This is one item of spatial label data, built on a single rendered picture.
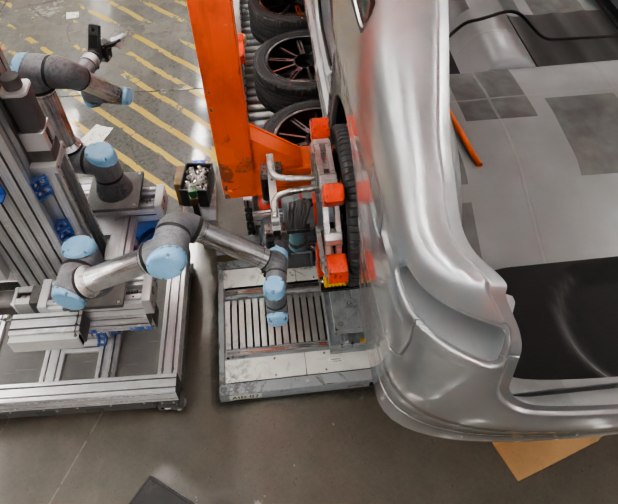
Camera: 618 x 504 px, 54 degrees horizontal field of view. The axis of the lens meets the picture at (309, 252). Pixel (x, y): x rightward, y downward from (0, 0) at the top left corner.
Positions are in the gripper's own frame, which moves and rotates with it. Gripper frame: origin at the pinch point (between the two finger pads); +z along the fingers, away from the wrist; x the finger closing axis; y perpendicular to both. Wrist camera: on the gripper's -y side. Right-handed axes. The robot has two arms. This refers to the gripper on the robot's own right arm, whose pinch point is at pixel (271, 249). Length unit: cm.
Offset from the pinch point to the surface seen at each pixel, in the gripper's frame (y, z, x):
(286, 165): -14, 62, -11
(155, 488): -49, -70, 52
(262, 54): -33, 185, -6
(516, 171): 21, 9, -96
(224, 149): 1, 60, 17
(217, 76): 39, 60, 15
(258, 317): -77, 20, 10
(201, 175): -26, 74, 31
